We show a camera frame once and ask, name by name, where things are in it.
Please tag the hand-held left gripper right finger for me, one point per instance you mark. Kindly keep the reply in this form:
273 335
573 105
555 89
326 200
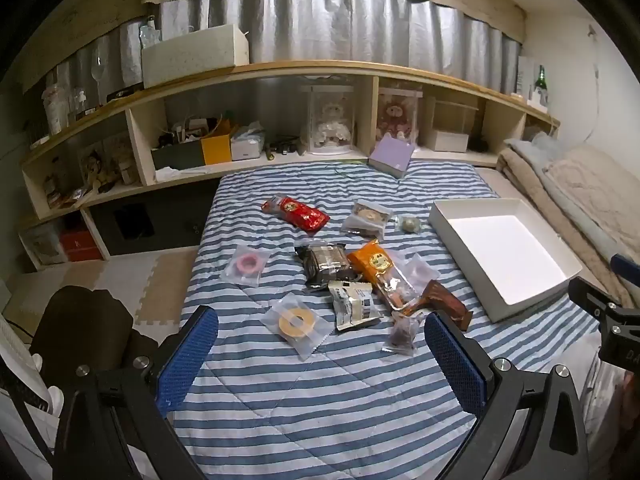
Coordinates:
455 365

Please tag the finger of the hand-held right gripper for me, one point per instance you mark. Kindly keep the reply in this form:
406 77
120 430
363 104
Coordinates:
590 297
626 265

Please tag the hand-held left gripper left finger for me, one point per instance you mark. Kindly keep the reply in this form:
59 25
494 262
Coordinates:
187 355

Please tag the brown chocolate packet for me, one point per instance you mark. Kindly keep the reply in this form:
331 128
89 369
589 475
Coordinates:
445 302

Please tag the white cardboard tray box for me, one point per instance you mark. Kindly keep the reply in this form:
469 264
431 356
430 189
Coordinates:
500 250

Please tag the pink donut clear packet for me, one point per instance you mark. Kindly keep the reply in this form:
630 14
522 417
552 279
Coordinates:
245 262

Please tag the yellow donut clear packet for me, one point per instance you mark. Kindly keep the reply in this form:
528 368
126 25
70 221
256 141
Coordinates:
297 320

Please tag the silver foil snack packet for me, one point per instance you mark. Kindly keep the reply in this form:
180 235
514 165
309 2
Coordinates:
352 305

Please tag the orange snack packet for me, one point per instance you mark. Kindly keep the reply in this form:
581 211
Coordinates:
377 262

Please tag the green round candy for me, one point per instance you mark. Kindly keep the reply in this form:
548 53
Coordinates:
408 224

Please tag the dark brown snack packet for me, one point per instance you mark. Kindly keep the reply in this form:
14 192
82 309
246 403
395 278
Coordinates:
325 260

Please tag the clear brown pastry packet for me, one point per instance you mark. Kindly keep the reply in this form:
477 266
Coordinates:
365 217

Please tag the red snack packet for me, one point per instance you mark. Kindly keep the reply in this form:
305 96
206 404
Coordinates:
300 212

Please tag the foam puzzle floor mat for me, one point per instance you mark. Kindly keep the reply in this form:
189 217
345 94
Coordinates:
150 280

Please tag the dark brown seat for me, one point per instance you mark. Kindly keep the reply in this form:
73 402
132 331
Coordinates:
80 325

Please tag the beige blanket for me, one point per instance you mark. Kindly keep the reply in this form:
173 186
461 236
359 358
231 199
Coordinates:
530 185

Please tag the blue white striped blanket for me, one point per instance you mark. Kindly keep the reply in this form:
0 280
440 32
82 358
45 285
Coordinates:
300 410

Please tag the red orange box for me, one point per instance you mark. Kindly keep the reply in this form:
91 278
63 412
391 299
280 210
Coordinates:
80 247

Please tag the blue grey blanket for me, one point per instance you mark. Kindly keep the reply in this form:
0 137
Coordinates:
525 146

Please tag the dark green box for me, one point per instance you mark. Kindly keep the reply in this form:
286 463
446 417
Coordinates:
177 156

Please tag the green glass bottle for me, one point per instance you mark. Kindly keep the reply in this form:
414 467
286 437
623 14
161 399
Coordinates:
541 80

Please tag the small white box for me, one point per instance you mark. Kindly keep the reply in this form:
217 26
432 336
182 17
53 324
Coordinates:
448 141

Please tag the white tissue box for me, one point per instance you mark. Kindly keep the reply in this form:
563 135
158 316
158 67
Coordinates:
247 147

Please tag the white card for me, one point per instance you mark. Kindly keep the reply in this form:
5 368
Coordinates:
525 72

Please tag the purple box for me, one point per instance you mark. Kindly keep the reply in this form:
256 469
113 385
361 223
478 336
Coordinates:
392 155

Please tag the red doll in clear case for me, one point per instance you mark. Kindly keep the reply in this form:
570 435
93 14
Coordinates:
397 115

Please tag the white doll in clear case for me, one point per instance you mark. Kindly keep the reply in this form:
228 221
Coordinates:
330 120

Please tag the wine glass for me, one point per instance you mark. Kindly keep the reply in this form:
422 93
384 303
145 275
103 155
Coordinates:
98 62

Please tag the wooden shelf unit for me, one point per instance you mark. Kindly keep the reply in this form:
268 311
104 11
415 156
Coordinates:
310 69

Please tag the clear glass bottle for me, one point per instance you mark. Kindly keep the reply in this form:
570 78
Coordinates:
149 35

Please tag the silver curtain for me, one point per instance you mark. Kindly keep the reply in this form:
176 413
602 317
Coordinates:
325 20

